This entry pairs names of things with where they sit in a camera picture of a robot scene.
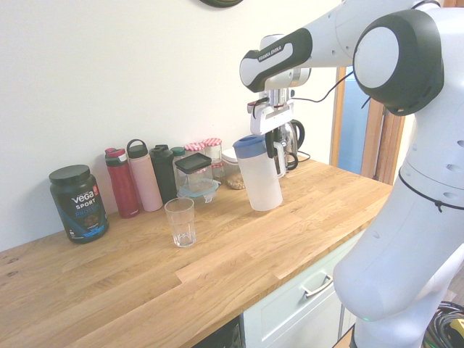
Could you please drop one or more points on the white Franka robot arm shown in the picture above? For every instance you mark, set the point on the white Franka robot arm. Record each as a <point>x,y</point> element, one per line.
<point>417,224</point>

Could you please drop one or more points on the black shaker bottle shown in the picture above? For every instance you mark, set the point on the black shaker bottle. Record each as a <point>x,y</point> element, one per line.
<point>164,174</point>

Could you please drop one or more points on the pink water bottle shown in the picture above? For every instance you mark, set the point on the pink water bottle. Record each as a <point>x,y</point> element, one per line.
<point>146,181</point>

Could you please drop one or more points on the red water bottle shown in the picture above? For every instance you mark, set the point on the red water bottle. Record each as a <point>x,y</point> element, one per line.
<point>123,185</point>

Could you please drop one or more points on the dark appliance under counter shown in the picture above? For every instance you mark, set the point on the dark appliance under counter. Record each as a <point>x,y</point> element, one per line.
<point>226,335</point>

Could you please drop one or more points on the glass container with teal lid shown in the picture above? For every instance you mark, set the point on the glass container with teal lid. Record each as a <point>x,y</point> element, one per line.
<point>203,190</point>

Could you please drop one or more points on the clear drinking glass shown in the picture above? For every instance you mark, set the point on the clear drinking glass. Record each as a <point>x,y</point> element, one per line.
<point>181,224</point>

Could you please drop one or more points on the steel electric kettle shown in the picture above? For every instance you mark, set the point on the steel electric kettle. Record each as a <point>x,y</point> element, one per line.
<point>293,136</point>

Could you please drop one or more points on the pale green cabinet drawer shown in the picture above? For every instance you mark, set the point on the pale green cabinet drawer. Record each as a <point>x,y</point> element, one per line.
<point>290,315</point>

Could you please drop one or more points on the black Vega protein tub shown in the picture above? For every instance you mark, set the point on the black Vega protein tub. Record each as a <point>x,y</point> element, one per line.
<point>79,206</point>

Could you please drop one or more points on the glass jar with black lid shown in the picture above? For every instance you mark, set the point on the glass jar with black lid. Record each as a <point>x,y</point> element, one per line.
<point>192,166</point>

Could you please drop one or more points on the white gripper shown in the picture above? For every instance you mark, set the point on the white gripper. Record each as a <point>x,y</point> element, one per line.
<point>270,117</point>

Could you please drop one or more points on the wooden door frame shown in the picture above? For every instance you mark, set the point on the wooden door frame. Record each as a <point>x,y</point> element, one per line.
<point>377,152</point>

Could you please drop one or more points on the white pitcher with blue lid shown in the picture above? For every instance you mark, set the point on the white pitcher with blue lid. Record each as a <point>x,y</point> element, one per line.
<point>262,181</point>

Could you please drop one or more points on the small jar with red lid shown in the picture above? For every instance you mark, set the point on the small jar with red lid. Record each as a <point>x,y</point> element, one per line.
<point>218,170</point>

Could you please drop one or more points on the glass French press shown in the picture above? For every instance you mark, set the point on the glass French press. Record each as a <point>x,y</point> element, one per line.
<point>290,161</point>

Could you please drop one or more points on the clear bottle with green lid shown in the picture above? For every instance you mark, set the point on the clear bottle with green lid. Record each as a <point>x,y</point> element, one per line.
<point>178,151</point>

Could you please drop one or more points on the yellow plastic object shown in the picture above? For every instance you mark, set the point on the yellow plastic object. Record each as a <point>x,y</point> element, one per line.
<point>458,328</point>

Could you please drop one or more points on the clear container with nuts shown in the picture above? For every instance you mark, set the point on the clear container with nuts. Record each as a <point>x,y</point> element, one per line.
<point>233,179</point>

